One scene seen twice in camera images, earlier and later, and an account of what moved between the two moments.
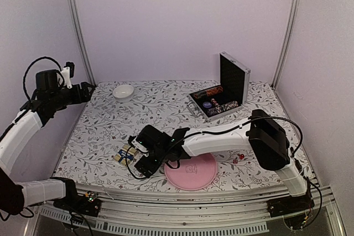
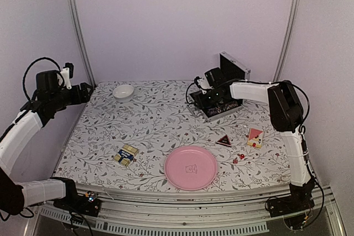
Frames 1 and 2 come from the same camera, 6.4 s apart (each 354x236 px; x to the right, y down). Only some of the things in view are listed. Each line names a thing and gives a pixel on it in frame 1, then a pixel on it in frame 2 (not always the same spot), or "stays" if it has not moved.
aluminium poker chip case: (232, 94) stays
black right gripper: (152, 167) -> (203, 103)
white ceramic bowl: (123, 93) stays
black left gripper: (86, 95) stays
